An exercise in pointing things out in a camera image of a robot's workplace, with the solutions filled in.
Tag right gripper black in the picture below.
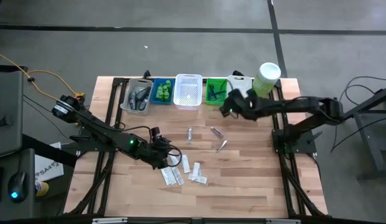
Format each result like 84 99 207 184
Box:
219 90 265 121

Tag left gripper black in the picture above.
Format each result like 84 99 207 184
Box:
138 138 175 171

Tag white plastic bin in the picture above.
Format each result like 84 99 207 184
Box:
226 75 254 93

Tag green plastic basket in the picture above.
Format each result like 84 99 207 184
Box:
205 78 227 106

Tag white perforated plastic basket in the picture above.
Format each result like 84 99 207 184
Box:
173 73 203 111

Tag green disinfecting wipes canister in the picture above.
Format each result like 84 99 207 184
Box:
252 62 282 99

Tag blue plastic basket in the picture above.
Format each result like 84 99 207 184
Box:
150 77 176 106

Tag grey plastic bin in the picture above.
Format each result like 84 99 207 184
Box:
119 77 154 118

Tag black desk bar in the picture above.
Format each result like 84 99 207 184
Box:
21 133 79 168

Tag white printed paper box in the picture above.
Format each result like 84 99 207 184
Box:
34 142 65 182

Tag yellow can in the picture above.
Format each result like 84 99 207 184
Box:
35 181 50 198

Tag dark desk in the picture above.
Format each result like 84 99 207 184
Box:
0 148 37 220

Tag black computer mouse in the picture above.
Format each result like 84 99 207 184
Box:
7 171 28 203

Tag grey desk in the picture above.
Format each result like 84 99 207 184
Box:
0 64 29 158

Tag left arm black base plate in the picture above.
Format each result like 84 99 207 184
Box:
69 136 119 153

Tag black metal table frame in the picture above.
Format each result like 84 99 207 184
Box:
63 76 329 218

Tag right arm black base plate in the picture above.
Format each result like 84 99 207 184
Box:
272 129 318 154

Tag silver table edge bracket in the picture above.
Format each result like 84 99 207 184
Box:
265 218 301 224
91 217 128 224

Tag yellow extension cable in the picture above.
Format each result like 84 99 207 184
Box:
0 50 86 103

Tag black floor cables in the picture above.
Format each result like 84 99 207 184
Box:
331 75 386 153

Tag black desk frame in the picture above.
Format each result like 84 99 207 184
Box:
336 85 386 182

